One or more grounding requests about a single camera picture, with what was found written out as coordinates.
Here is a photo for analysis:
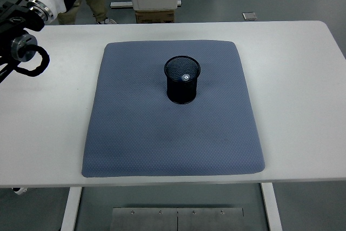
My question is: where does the blue marker pen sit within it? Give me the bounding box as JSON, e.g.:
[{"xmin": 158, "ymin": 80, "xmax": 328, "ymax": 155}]
[{"xmin": 175, "ymin": 73, "xmax": 191, "ymax": 83}]

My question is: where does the black mesh pen holder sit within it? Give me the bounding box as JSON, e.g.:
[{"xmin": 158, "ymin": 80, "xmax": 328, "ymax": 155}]
[{"xmin": 163, "ymin": 55, "xmax": 202, "ymax": 105}]

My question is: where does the brown cardboard box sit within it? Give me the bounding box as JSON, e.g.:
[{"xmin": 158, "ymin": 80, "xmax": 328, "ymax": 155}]
[{"xmin": 135, "ymin": 9, "xmax": 176, "ymax": 24}]

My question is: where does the blue-grey padded mat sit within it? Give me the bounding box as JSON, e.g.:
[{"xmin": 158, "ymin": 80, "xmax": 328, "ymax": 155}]
[{"xmin": 81, "ymin": 39, "xmax": 265, "ymax": 179}]

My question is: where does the white table leg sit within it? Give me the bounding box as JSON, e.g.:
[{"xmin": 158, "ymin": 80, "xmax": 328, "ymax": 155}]
[
  {"xmin": 260, "ymin": 182, "xmax": 283, "ymax": 231},
  {"xmin": 59, "ymin": 187, "xmax": 82, "ymax": 231}
]

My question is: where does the grey metal plate with screws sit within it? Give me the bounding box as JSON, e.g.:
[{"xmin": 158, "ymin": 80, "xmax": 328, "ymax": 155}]
[
  {"xmin": 109, "ymin": 207, "xmax": 178, "ymax": 231},
  {"xmin": 177, "ymin": 207, "xmax": 244, "ymax": 231}
]

